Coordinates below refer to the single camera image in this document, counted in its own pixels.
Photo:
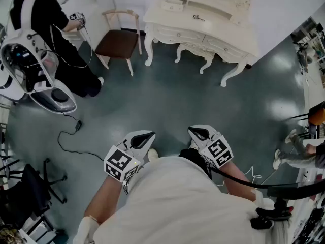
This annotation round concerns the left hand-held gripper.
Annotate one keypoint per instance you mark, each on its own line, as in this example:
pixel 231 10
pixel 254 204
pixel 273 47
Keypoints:
pixel 119 161

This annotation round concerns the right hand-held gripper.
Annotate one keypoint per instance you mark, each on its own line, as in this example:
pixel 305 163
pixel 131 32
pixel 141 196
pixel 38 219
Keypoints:
pixel 217 151

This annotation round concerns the cream ornate dressing table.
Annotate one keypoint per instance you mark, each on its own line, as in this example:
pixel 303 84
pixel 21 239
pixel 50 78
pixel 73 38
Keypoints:
pixel 182 19

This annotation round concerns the small black object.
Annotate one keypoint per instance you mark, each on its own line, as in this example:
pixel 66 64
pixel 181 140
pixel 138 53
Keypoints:
pixel 196 17

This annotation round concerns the small white drawer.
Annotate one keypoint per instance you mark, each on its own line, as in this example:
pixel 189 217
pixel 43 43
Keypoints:
pixel 172 5
pixel 237 20

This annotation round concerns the person's right forearm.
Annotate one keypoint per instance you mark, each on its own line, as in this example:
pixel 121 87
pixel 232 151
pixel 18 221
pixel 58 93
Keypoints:
pixel 232 170

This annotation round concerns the person's left forearm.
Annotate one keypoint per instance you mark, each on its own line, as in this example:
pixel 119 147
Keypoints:
pixel 106 199

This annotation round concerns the white desk drawer with knob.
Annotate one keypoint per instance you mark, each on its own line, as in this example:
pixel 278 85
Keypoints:
pixel 177 34
pixel 224 48

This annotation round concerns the person's white shoe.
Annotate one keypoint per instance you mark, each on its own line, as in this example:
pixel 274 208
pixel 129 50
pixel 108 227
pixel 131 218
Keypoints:
pixel 153 154
pixel 193 145

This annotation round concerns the person's black trousers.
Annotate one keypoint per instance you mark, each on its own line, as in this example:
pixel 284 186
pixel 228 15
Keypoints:
pixel 193 156

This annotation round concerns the black power adapter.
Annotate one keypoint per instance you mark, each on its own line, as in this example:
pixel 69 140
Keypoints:
pixel 78 126

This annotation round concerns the person's white shirt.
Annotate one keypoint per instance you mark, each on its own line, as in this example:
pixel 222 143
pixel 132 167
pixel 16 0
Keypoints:
pixel 177 207

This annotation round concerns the white carved stool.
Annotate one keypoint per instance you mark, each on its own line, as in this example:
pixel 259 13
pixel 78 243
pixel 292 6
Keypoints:
pixel 198 50

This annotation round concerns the wooden chair brown seat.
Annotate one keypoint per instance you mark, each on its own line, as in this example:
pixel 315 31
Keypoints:
pixel 116 43

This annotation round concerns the black equipment box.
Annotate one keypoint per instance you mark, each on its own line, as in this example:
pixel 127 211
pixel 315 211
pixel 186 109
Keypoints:
pixel 299 190

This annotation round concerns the orange chair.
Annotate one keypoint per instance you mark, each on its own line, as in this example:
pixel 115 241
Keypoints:
pixel 318 117

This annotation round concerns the black office chair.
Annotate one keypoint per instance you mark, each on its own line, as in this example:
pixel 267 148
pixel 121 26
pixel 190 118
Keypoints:
pixel 30 187

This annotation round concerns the cluttered shelving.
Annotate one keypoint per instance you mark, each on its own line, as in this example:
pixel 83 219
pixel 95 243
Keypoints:
pixel 304 55

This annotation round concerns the white backpack device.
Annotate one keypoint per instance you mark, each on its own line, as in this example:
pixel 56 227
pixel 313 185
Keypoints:
pixel 23 34

